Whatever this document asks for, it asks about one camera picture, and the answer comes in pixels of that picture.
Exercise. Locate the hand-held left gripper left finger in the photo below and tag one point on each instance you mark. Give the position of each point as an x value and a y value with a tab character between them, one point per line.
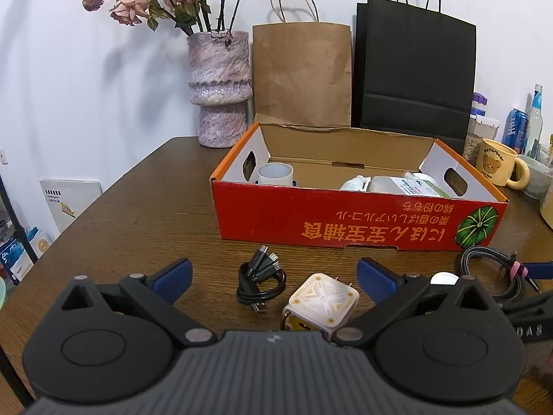
175	276

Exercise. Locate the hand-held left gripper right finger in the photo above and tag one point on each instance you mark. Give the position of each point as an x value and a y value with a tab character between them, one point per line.
376	279

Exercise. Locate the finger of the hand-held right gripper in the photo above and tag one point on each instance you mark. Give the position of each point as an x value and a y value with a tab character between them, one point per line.
540	270

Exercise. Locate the white charger adapter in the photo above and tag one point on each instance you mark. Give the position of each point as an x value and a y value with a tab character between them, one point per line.
322	298

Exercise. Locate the orange cardboard box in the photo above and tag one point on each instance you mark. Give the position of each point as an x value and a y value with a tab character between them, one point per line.
345	220

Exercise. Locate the translucent square bottle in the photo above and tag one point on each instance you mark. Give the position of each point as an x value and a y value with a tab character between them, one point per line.
384	184

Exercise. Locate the white spray bottle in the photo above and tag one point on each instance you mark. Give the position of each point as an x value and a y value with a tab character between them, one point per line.
352	185

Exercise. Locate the green label bottle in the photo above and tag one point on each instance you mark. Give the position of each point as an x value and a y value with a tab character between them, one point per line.
425	190

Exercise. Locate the white cup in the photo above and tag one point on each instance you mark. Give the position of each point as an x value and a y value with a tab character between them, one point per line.
275	173

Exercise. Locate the beige container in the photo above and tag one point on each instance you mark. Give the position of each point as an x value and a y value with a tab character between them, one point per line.
548	205

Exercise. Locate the white rounded plastic case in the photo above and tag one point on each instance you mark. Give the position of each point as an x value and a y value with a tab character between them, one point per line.
444	278

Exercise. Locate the grey cup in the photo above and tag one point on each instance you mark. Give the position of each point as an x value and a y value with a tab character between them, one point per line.
538	177

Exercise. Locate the yellow bear mug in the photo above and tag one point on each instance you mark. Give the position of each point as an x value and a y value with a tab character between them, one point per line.
494	162

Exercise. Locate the white flat carton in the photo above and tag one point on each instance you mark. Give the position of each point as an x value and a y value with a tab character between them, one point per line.
73	199

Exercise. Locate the blue drink can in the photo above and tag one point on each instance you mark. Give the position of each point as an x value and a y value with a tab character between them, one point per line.
516	129

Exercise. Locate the clear glass bottle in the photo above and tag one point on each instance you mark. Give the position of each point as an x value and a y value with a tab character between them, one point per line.
535	116

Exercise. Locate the clear jar with purple lid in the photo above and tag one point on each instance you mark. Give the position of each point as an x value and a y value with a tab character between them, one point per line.
479	125

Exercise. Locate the blue package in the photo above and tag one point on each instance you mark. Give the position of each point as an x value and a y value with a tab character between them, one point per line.
15	261

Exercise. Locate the mint green round object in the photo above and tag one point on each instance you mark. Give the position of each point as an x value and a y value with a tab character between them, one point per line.
1	292

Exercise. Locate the purple mottled ceramic vase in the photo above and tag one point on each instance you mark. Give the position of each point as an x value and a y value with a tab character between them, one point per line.
218	95

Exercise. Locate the brown paper bag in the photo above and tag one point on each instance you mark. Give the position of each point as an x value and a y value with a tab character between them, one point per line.
302	78

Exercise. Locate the black paper bag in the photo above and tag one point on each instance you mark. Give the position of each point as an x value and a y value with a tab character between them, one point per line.
414	65

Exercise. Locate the dried pink roses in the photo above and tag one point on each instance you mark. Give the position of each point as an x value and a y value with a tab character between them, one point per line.
129	6

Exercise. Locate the white wall switch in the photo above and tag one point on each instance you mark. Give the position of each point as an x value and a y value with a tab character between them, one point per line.
3	155

